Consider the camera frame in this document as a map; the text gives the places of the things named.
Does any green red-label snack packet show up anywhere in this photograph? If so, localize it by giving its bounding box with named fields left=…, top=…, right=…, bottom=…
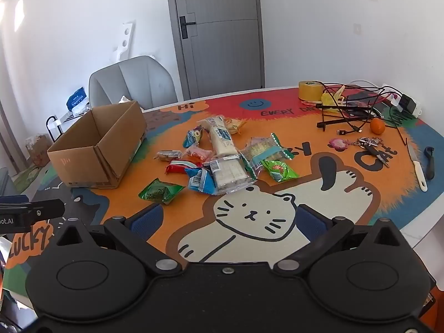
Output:
left=261, top=159, right=299, bottom=183

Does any pink clear snack packet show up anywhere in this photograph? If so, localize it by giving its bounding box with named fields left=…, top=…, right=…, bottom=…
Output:
left=185, top=146, right=213, bottom=162

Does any long white cake packet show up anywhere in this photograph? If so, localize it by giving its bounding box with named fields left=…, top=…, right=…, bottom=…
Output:
left=198, top=115, right=240, bottom=157

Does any grey upholstered chair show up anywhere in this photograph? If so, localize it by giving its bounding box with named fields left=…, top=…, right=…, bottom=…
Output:
left=88, top=55, right=178, bottom=112

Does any blue green snack packet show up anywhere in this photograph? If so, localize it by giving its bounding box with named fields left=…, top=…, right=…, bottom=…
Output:
left=183, top=129, right=202, bottom=148

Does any white power strip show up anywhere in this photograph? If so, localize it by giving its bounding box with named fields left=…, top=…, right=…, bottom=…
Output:
left=382, top=85, right=423, bottom=118

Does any black phone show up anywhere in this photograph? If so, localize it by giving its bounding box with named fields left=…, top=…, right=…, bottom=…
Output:
left=345, top=91, right=382, bottom=102

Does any bunch of keys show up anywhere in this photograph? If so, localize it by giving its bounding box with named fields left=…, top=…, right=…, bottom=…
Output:
left=349, top=136, right=391, bottom=169

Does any white foam board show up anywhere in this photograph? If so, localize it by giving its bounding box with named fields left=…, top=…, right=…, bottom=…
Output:
left=111, top=22, right=134, bottom=64

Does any small clear dark-striped packet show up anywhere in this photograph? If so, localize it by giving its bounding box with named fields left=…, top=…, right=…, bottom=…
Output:
left=154, top=150, right=183, bottom=162

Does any black peeler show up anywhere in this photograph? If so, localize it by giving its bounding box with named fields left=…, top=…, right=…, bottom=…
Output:
left=424, top=146, right=436, bottom=180

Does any black wire rack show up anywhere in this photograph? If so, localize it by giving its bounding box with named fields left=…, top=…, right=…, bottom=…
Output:
left=46, top=114, right=70, bottom=143
left=322, top=81, right=408, bottom=144

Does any yellow tape roll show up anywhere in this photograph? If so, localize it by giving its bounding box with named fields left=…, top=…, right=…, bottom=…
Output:
left=298, top=80, right=325, bottom=102

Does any grey door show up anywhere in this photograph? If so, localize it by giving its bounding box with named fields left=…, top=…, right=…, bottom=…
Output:
left=165, top=0, right=266, bottom=100

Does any black charger block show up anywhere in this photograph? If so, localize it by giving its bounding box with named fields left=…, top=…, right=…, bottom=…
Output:
left=399, top=94, right=418, bottom=112

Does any black folding stand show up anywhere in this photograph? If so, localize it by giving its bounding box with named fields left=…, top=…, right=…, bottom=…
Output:
left=316, top=102, right=375, bottom=132

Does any colourful cat printed table mat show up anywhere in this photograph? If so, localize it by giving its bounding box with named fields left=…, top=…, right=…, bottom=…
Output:
left=0, top=87, right=444, bottom=285

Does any clear teal-striped cracker packet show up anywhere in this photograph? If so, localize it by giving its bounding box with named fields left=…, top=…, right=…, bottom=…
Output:
left=239, top=133, right=295, bottom=172

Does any blue plastic bag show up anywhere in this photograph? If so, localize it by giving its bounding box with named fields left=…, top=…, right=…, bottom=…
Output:
left=66, top=87, right=87, bottom=109

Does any blue barcode snack packet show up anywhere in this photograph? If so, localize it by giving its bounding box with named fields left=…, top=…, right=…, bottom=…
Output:
left=184, top=167, right=216, bottom=194

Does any yellow orange snack packet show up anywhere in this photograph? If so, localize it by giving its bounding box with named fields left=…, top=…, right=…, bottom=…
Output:
left=224, top=118, right=248, bottom=135

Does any black door handle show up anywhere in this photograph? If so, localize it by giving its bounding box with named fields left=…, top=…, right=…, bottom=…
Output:
left=178, top=16, right=197, bottom=39

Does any yellow plastic clip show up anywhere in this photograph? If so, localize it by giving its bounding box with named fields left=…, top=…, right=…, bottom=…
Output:
left=321, top=85, right=347, bottom=108

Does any small brown carton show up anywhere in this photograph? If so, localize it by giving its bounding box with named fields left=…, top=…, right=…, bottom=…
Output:
left=25, top=134, right=51, bottom=167

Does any dark green snack packet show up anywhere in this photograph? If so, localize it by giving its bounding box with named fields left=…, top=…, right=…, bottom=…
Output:
left=139, top=178, right=185, bottom=205

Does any red snack packet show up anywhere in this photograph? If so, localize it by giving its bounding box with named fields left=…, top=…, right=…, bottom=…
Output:
left=165, top=160, right=198, bottom=175

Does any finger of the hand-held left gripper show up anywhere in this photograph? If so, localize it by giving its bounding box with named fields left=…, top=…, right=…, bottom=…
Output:
left=29, top=199, right=66, bottom=221

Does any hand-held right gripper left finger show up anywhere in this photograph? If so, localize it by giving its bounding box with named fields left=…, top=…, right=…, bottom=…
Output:
left=52, top=203, right=183, bottom=279

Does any clear tray cake packet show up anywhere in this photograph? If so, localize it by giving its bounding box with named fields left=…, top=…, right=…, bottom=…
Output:
left=206, top=154, right=259, bottom=195

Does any brown cardboard box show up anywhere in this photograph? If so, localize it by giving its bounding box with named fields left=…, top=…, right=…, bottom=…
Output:
left=47, top=100, right=148, bottom=190

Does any white handled knife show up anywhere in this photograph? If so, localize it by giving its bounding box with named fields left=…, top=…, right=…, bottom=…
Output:
left=407, top=142, right=428, bottom=192

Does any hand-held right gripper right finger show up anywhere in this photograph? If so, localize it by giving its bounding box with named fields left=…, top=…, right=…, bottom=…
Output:
left=273, top=204, right=407, bottom=280

